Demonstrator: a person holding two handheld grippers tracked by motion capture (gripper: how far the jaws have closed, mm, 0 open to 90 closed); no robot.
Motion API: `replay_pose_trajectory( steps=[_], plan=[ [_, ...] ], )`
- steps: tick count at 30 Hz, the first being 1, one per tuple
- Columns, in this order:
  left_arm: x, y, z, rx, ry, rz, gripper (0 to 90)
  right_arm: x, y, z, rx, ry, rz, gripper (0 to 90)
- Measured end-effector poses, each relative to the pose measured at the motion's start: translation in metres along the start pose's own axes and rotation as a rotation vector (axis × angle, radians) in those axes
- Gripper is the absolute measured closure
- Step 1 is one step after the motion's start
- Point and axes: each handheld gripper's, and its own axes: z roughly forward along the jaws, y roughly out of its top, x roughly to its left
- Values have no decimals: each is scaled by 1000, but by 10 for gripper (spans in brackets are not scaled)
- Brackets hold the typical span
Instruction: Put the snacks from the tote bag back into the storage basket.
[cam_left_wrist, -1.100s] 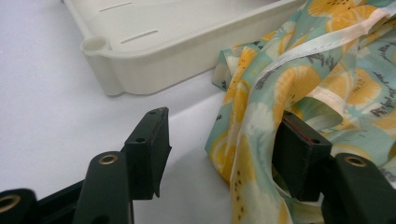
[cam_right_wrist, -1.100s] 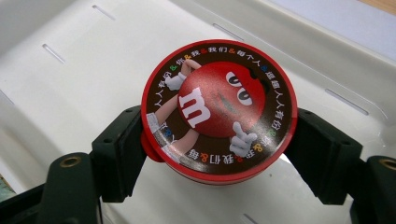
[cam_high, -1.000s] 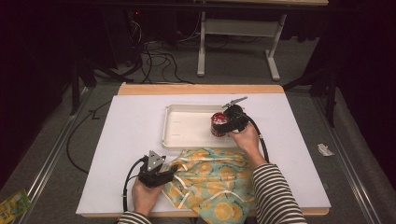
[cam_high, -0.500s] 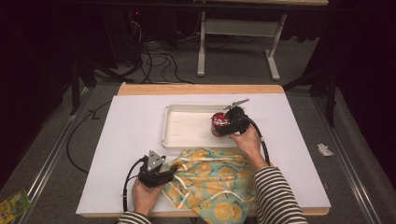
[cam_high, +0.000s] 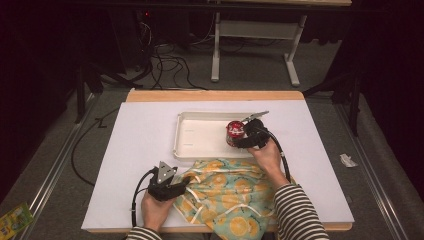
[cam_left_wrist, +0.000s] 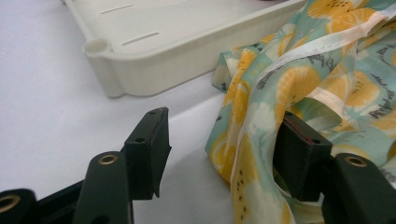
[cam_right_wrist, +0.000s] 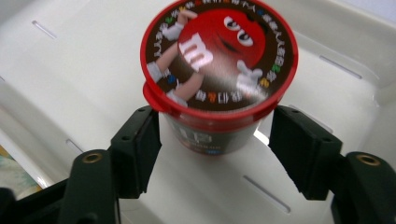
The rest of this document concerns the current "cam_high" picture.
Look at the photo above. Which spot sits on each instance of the white plastic tray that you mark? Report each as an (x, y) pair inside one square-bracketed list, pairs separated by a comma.
[(203, 136)]

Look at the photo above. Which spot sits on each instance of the dark equipment box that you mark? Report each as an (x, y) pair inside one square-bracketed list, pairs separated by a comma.
[(133, 36)]

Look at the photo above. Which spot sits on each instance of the red can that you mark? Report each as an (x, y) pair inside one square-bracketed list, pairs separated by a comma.
[(235, 130)]

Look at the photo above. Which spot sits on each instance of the orange slice print cloth bag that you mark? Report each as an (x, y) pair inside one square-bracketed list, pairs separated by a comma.
[(230, 200)]

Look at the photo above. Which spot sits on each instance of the person's right hand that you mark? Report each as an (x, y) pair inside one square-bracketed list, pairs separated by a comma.
[(270, 160)]

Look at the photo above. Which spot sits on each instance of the white metal desk frame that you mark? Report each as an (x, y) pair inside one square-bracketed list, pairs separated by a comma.
[(255, 30)]

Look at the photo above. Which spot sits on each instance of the metal floor rail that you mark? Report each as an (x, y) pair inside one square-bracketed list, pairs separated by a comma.
[(56, 166), (370, 173)]

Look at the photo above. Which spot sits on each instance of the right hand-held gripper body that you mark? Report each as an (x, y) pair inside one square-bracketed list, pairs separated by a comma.
[(260, 135)]

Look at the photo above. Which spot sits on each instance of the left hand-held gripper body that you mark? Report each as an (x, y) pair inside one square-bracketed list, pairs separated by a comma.
[(163, 188)]

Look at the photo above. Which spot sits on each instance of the green printed packet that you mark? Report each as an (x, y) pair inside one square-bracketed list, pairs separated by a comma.
[(15, 220)]

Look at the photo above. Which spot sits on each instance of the black metal stand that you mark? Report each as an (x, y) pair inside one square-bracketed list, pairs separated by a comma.
[(353, 100), (81, 90)]

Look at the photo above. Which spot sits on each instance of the person's left hand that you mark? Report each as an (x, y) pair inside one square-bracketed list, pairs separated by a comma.
[(156, 211)]

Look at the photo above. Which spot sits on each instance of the small white paper scrap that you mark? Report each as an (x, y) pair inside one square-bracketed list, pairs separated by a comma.
[(348, 160)]

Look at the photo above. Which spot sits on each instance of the white table sheet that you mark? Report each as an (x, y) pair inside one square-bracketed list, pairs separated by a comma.
[(140, 140)]

